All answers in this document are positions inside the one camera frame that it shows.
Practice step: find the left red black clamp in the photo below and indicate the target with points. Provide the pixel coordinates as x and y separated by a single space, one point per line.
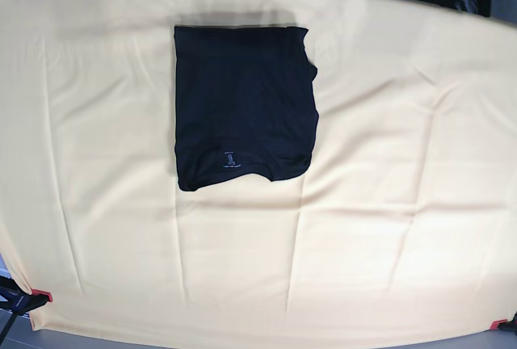
15 300

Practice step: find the red black clamp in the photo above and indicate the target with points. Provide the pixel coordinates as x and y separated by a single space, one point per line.
505 325
15 300

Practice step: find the right red black clamp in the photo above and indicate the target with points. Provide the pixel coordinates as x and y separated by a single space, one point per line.
505 325

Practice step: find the yellow table cloth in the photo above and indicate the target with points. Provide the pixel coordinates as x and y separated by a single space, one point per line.
402 230

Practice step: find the dark navy T-shirt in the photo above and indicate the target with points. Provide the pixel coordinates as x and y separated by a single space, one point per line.
244 104

